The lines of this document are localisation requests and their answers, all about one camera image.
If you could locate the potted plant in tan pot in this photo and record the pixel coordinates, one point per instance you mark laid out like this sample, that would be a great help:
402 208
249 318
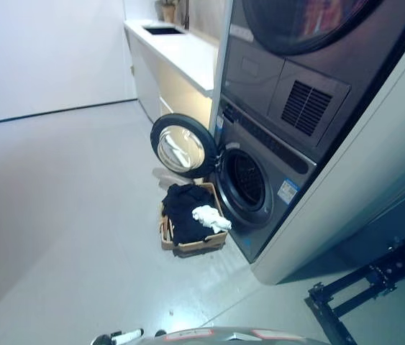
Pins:
168 10

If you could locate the grey front-load washing machine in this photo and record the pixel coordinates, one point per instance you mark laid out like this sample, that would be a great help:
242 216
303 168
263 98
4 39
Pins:
288 169

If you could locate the grey stacked dryer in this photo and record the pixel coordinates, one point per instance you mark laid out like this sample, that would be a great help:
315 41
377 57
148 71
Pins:
317 68

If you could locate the black garment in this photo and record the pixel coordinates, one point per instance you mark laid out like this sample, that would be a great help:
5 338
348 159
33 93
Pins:
184 212

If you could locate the round washing machine door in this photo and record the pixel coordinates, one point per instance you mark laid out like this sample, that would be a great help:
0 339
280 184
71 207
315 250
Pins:
180 147

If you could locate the black recessed sink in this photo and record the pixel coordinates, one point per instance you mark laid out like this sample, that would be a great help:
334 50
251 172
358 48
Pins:
162 29

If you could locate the white counter cabinet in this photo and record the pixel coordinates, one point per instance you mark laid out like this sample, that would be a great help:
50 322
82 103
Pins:
173 68

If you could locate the white garment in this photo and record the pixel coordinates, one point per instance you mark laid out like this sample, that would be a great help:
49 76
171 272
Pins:
210 216

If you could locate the wooden laundry basket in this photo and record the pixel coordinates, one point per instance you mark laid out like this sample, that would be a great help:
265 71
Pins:
220 238

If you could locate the white appliance enclosure cabinet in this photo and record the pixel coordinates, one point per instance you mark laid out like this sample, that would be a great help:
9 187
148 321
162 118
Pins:
367 187

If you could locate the dark sink faucet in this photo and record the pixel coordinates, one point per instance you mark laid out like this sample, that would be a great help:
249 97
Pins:
186 14

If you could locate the black metal stand frame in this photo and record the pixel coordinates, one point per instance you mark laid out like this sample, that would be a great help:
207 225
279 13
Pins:
367 280

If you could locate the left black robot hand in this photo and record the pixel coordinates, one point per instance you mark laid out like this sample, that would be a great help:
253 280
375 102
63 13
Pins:
119 336

